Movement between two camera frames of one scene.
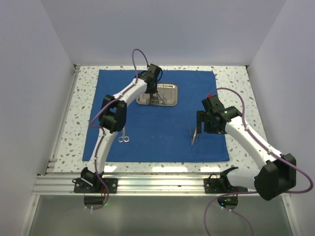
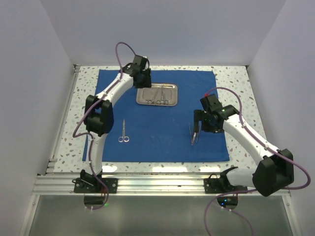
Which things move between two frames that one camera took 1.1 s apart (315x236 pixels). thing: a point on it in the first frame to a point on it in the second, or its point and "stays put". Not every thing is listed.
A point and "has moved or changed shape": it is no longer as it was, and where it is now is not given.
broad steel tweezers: [194, 138] stays put
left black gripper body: [154, 89] to [145, 80]
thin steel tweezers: [190, 134] stays put
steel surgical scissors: [124, 138] stays put
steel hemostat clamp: [165, 100] has moved or changed shape
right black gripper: [202, 117] stays put
